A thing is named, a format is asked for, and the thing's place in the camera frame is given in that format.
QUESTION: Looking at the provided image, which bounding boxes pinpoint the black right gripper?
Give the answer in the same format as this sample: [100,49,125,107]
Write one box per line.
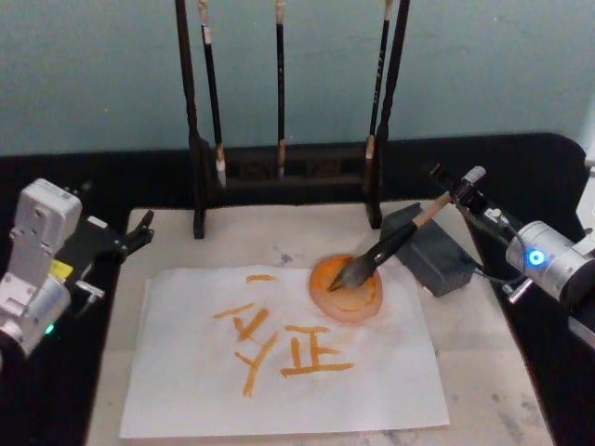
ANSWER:
[428,163,520,255]

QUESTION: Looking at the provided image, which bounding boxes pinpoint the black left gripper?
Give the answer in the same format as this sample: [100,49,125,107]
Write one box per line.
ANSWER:
[51,209,155,303]

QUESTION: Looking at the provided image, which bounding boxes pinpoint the large black calligraphy brush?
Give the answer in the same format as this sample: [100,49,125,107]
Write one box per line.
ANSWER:
[326,191,451,294]

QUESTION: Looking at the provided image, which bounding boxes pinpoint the dark grey rectangular block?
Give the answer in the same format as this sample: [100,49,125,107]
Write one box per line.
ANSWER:
[379,207,475,298]

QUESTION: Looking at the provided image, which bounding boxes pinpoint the black wooden brush rack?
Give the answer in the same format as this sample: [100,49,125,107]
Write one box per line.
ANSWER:
[174,0,413,241]

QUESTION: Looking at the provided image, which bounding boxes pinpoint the hanging brush with dark tip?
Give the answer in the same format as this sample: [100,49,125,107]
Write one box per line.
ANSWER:
[364,0,394,190]

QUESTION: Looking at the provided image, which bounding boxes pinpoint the hanging brush with white tip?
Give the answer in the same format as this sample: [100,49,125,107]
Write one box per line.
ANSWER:
[197,0,228,189]

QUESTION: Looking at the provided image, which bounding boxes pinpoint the round orange paint dish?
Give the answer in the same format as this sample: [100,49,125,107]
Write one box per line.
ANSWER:
[308,254,386,322]

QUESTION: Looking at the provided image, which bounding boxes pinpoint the white paper with orange strokes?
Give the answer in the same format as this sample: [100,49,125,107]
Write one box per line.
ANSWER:
[118,264,451,440]

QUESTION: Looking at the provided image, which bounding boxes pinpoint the black table cloth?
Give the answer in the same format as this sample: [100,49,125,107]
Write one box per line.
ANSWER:
[0,132,595,446]

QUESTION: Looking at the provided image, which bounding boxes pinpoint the pale grey felt mat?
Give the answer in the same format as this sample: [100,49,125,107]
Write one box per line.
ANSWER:
[86,200,555,446]

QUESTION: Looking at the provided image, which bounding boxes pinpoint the hanging brush with tan tip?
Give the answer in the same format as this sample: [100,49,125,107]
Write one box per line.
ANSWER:
[274,0,287,180]

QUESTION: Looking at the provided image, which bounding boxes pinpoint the thin dark right gripper cable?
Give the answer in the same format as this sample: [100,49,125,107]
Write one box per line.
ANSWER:
[471,211,532,304]

